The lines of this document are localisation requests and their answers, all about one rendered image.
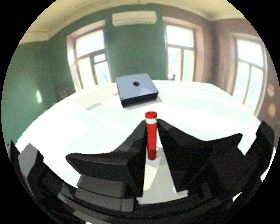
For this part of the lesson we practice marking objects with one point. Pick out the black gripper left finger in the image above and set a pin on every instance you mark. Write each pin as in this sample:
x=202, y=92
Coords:
x=127, y=163

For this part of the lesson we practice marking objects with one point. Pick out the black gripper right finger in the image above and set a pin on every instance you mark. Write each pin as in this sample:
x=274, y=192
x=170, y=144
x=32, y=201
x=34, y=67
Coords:
x=186, y=155

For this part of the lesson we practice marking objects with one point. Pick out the dark red peg with grey band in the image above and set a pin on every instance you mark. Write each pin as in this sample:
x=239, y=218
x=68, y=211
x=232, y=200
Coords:
x=151, y=130

